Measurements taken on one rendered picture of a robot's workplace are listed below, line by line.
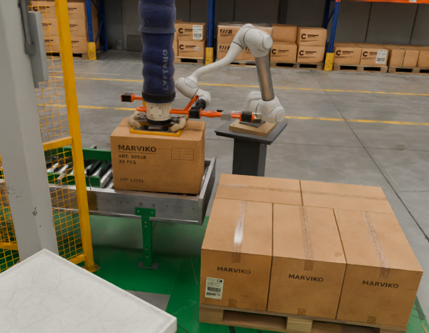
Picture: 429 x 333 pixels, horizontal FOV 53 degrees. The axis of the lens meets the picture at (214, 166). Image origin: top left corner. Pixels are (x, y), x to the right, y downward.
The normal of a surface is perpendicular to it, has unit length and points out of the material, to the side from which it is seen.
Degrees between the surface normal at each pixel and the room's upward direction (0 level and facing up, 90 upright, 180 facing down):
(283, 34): 90
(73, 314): 0
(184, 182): 90
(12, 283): 0
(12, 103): 90
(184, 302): 0
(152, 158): 90
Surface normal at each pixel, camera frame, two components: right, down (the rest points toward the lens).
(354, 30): -0.06, 0.41
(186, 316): 0.04, -0.91
